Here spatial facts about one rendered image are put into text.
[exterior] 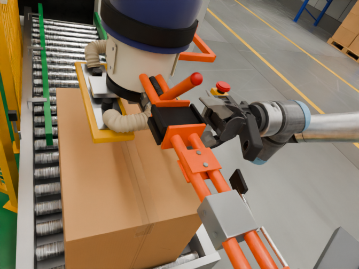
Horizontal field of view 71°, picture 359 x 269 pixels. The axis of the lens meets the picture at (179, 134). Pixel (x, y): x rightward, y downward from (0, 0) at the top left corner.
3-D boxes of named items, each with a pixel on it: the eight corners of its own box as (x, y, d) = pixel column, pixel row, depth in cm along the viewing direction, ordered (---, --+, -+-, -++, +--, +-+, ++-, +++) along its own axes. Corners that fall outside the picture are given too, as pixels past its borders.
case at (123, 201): (59, 156, 120) (55, 87, 94) (139, 150, 138) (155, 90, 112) (67, 293, 83) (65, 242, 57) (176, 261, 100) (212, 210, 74)
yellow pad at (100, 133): (74, 65, 79) (74, 51, 75) (106, 67, 83) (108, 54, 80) (93, 144, 58) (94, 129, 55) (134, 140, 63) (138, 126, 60)
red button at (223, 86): (211, 87, 118) (214, 79, 116) (223, 87, 121) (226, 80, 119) (218, 96, 114) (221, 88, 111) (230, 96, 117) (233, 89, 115)
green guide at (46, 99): (29, 11, 216) (28, 0, 210) (43, 13, 220) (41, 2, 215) (28, 147, 118) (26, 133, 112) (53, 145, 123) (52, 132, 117)
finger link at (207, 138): (173, 143, 61) (206, 125, 62) (182, 161, 58) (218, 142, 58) (169, 136, 59) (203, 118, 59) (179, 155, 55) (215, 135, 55)
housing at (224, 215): (194, 211, 41) (203, 196, 38) (226, 202, 44) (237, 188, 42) (213, 252, 37) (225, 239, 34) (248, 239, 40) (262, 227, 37)
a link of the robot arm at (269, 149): (272, 157, 82) (296, 133, 73) (255, 173, 75) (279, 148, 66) (251, 137, 85) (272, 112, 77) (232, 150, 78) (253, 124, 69)
